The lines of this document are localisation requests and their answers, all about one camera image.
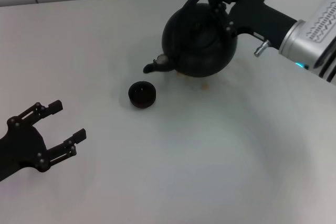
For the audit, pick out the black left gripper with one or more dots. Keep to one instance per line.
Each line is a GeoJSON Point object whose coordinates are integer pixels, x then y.
{"type": "Point", "coordinates": [23, 145]}

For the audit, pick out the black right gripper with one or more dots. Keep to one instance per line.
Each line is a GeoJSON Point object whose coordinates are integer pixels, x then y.
{"type": "Point", "coordinates": [257, 16]}

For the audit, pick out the black round teapot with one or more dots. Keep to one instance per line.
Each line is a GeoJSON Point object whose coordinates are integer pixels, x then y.
{"type": "Point", "coordinates": [194, 51]}

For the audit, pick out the dark brown teacup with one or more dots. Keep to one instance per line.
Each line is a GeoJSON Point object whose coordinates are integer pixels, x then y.
{"type": "Point", "coordinates": [141, 98]}

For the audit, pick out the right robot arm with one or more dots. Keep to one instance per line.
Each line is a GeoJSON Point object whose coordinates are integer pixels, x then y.
{"type": "Point", "coordinates": [287, 40]}

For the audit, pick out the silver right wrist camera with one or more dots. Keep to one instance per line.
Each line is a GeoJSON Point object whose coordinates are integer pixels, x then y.
{"type": "Point", "coordinates": [323, 24]}

